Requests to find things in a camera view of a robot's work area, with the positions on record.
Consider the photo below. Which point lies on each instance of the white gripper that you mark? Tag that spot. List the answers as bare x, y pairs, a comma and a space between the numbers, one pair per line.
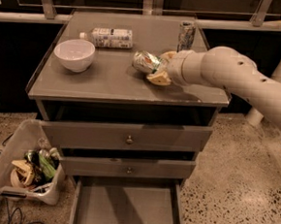
176, 68

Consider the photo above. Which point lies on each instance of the green white 7up can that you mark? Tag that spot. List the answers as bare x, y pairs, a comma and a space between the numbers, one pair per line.
146, 62

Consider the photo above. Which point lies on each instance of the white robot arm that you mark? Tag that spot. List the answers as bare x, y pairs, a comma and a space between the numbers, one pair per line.
224, 68

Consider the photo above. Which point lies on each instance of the grey drawer cabinet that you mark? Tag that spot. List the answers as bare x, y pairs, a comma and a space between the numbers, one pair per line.
110, 90

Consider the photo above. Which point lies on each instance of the top grey drawer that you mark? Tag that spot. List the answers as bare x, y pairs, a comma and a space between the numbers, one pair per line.
126, 136

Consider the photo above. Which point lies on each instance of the grey drawer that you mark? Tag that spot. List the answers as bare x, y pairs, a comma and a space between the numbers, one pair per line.
85, 166
121, 200
126, 136

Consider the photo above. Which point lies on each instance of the middle grey drawer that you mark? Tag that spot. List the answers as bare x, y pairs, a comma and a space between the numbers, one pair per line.
85, 166

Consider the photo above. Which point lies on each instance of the bottom grey drawer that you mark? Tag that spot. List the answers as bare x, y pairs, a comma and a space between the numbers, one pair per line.
121, 200

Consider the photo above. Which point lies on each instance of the metal railing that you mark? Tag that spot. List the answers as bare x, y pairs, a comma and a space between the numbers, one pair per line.
253, 10

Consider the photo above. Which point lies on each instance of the lying plastic water bottle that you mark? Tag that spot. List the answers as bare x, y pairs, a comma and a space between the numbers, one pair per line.
109, 38

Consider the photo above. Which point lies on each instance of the white ceramic bowl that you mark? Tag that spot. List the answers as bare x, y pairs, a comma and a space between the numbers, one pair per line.
75, 55

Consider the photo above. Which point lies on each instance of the green bag in bin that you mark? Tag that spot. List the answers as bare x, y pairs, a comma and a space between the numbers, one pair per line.
47, 167

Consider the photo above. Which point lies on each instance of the clear plastic bin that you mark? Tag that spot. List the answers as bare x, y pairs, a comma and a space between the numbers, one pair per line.
27, 143

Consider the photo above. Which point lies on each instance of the yellow packet in bin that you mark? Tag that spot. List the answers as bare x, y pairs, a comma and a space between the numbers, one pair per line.
22, 174

